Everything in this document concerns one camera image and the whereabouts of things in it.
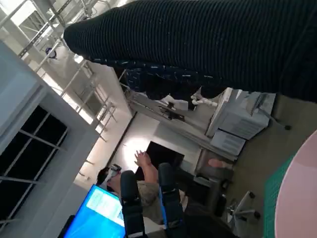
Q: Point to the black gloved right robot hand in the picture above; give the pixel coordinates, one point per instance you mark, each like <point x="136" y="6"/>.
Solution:
<point x="198" y="37"/>

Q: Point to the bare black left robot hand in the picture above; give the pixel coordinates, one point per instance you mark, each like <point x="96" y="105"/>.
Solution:
<point x="131" y="198"/>

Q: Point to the pink bowl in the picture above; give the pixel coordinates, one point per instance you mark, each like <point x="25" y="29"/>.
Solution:
<point x="299" y="193"/>

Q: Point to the person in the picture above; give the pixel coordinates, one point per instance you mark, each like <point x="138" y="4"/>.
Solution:
<point x="149" y="173"/>

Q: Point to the white VR headset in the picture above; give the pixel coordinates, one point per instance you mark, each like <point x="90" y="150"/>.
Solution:
<point x="110" y="174"/>

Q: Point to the computer monitor with blue screen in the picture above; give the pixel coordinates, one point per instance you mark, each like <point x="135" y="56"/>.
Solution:
<point x="99" y="215"/>

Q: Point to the black screen panel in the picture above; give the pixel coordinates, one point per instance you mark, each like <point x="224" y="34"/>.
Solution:
<point x="166" y="155"/>

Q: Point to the white mesh-panel cabinet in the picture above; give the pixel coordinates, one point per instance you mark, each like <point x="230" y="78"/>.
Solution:
<point x="242" y="119"/>

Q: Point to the small white louvred cabinet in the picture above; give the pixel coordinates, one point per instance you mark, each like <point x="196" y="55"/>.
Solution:
<point x="227" y="142"/>

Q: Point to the dark framed window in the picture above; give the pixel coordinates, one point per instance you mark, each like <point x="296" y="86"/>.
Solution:
<point x="29" y="153"/>

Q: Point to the white office chair base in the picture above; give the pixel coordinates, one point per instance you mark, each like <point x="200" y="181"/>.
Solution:
<point x="244" y="205"/>

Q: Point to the green cutting mat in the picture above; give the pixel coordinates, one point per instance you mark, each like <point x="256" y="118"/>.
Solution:
<point x="272" y="198"/>

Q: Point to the white steel truss frame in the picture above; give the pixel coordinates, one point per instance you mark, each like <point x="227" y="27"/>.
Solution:
<point x="37" y="37"/>

